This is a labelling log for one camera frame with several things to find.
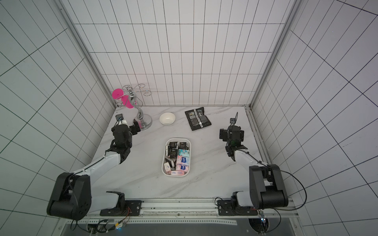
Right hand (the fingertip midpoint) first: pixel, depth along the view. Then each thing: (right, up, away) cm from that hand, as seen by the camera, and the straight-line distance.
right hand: (225, 127), depth 92 cm
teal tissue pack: (-27, -15, -4) cm, 31 cm away
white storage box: (-34, -21, -12) cm, 42 cm away
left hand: (-61, +3, -5) cm, 61 cm away
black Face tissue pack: (-34, -11, -1) cm, 36 cm away
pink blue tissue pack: (-27, -18, -9) cm, 34 cm away
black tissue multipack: (-18, +6, +18) cm, 26 cm away
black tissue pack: (-28, -12, 0) cm, 30 cm away
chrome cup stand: (-60, +18, -2) cm, 63 cm away
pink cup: (-67, +21, -4) cm, 70 cm away
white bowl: (-40, +6, +16) cm, 44 cm away
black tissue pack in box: (-33, -15, -4) cm, 36 cm away
